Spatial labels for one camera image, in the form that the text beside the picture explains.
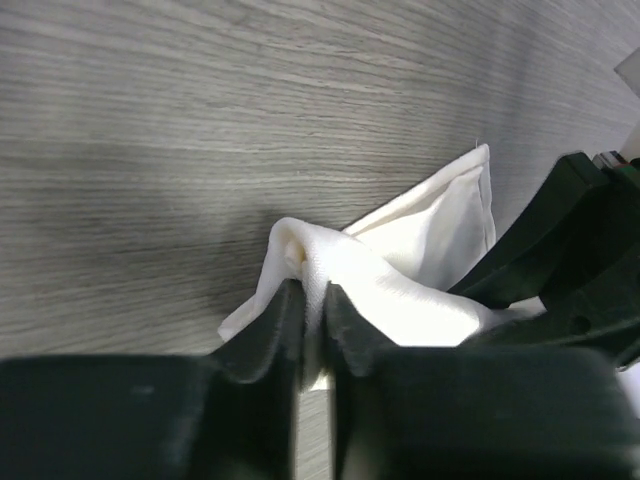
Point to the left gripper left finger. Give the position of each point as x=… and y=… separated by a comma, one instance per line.
x=230, y=414

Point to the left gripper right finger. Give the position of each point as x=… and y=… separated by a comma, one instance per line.
x=471, y=413

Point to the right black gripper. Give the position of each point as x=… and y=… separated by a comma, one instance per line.
x=575, y=247

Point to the white cloth napkin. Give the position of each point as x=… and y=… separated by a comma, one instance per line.
x=396, y=265

